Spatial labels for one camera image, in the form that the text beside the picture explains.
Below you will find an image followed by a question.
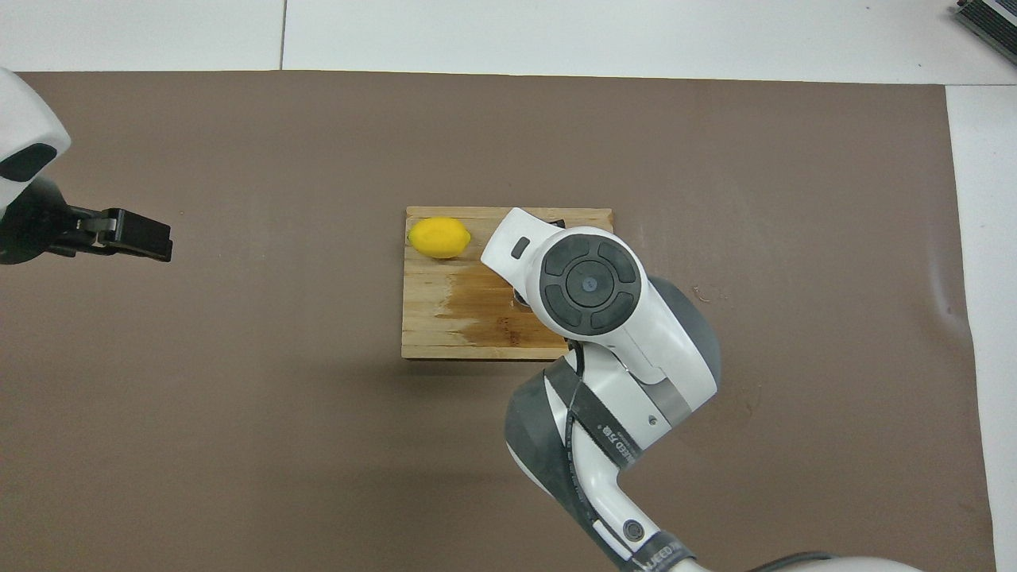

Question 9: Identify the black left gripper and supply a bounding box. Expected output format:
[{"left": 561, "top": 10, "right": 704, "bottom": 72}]
[{"left": 0, "top": 176, "right": 174, "bottom": 265}]

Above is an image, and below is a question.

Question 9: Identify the yellow lemon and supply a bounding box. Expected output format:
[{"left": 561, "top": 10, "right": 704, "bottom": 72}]
[{"left": 408, "top": 217, "right": 471, "bottom": 260}]

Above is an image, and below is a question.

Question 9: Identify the wooden cutting board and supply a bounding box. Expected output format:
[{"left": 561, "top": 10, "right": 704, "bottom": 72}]
[{"left": 401, "top": 207, "right": 615, "bottom": 361}]

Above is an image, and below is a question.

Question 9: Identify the brown paper table mat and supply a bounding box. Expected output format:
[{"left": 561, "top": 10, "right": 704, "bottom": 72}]
[{"left": 0, "top": 70, "right": 998, "bottom": 572}]

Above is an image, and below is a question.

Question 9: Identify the grey ribbed metal device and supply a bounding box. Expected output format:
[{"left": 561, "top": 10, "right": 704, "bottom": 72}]
[{"left": 952, "top": 0, "right": 1017, "bottom": 46}]

